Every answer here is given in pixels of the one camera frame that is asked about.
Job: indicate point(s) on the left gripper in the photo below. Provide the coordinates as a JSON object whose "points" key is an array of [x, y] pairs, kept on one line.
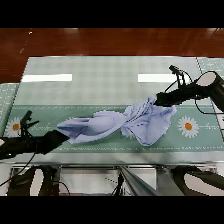
{"points": [[53, 139]]}

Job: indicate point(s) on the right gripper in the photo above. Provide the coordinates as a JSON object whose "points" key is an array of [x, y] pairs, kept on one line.
{"points": [[168, 98]]}

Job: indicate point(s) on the light blue shirt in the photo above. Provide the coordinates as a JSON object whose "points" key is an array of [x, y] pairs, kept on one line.
{"points": [[133, 121]]}

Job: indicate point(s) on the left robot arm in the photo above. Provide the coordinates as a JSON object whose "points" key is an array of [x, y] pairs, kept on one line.
{"points": [[20, 145]]}

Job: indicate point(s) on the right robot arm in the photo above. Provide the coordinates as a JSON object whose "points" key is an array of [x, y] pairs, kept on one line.
{"points": [[208, 83]]}

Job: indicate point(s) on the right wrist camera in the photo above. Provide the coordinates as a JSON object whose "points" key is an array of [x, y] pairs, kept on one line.
{"points": [[178, 75]]}

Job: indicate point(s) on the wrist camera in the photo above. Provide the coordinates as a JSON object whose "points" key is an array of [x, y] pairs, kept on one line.
{"points": [[26, 123], [178, 75]]}

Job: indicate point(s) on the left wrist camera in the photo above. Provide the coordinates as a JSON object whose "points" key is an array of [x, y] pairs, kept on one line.
{"points": [[26, 123]]}

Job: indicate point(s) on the silver frame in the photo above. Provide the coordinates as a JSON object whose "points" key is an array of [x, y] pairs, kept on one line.
{"points": [[133, 178]]}

